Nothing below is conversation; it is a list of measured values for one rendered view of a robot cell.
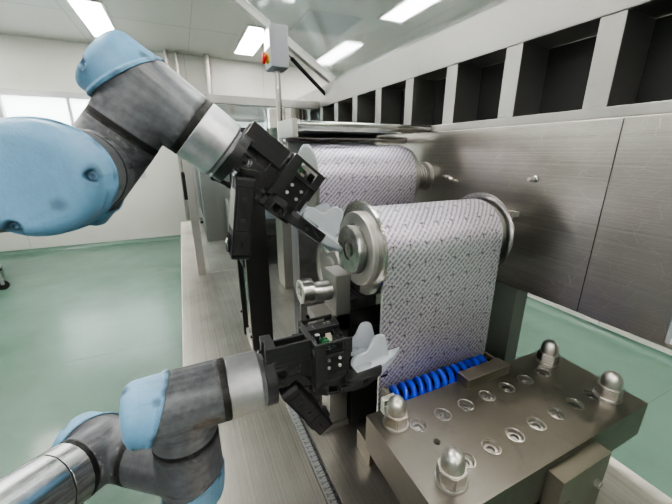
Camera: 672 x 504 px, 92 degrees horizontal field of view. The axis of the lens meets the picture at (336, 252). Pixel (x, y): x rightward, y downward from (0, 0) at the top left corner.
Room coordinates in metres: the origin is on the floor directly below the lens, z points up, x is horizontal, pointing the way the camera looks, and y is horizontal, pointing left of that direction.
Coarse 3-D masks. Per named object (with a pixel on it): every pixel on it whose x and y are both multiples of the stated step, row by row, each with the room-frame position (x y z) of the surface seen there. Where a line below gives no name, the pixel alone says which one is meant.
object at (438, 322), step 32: (416, 288) 0.45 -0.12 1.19; (448, 288) 0.48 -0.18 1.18; (480, 288) 0.51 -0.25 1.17; (384, 320) 0.43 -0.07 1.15; (416, 320) 0.45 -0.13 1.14; (448, 320) 0.48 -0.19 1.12; (480, 320) 0.52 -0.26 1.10; (416, 352) 0.46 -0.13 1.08; (448, 352) 0.49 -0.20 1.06; (480, 352) 0.52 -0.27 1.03; (384, 384) 0.43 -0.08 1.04
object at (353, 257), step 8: (344, 232) 0.48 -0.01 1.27; (352, 232) 0.46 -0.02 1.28; (360, 232) 0.46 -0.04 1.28; (344, 240) 0.48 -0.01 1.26; (352, 240) 0.46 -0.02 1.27; (360, 240) 0.45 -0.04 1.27; (344, 248) 0.49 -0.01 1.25; (352, 248) 0.46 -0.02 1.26; (360, 248) 0.44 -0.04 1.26; (344, 256) 0.48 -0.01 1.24; (352, 256) 0.46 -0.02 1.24; (360, 256) 0.44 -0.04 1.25; (344, 264) 0.48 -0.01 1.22; (352, 264) 0.46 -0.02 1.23; (360, 264) 0.44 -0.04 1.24; (352, 272) 0.46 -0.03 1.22
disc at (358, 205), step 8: (360, 200) 0.48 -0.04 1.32; (352, 208) 0.50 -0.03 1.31; (360, 208) 0.48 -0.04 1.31; (368, 208) 0.46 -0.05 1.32; (344, 216) 0.53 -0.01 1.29; (368, 216) 0.46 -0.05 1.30; (376, 216) 0.44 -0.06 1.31; (376, 224) 0.44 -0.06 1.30; (376, 232) 0.44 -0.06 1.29; (384, 232) 0.43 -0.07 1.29; (384, 240) 0.42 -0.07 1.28; (384, 248) 0.42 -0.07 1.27; (384, 256) 0.42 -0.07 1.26; (384, 264) 0.42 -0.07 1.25; (384, 272) 0.42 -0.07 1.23; (376, 280) 0.43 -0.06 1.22; (360, 288) 0.48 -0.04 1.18; (368, 288) 0.45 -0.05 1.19; (376, 288) 0.43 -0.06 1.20
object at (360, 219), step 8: (352, 216) 0.49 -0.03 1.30; (360, 216) 0.46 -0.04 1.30; (344, 224) 0.51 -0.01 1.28; (352, 224) 0.50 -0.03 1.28; (360, 224) 0.46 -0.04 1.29; (368, 224) 0.45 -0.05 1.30; (368, 232) 0.44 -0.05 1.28; (368, 240) 0.44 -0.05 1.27; (376, 240) 0.43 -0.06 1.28; (368, 248) 0.44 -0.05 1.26; (376, 248) 0.43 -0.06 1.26; (368, 256) 0.44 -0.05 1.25; (376, 256) 0.43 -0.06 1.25; (368, 264) 0.44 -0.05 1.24; (376, 264) 0.43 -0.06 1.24; (360, 272) 0.48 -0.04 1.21; (368, 272) 0.44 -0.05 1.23; (376, 272) 0.43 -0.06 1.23; (352, 280) 0.48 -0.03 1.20; (360, 280) 0.46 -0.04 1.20; (368, 280) 0.44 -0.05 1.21
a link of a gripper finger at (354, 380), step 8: (352, 368) 0.39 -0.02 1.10; (376, 368) 0.39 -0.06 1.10; (352, 376) 0.37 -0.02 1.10; (360, 376) 0.37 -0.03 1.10; (368, 376) 0.38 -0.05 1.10; (376, 376) 0.38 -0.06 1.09; (344, 384) 0.36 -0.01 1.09; (352, 384) 0.36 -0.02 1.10; (360, 384) 0.36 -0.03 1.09; (368, 384) 0.37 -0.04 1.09; (344, 392) 0.36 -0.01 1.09
